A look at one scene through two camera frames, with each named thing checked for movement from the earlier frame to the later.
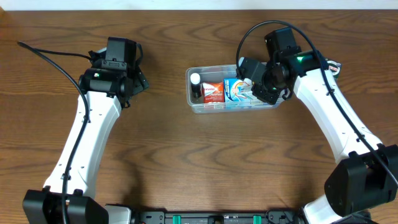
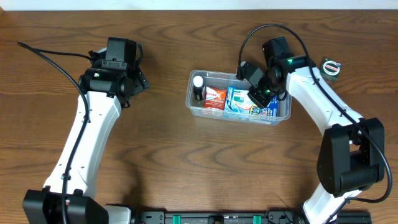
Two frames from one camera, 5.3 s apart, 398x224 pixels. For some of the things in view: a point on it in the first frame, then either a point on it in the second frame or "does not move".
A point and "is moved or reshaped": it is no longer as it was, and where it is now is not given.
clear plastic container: (218, 88) is moved or reshaped
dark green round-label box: (334, 67) does not move
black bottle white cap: (195, 79) is moved or reshaped
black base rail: (269, 217) does not move
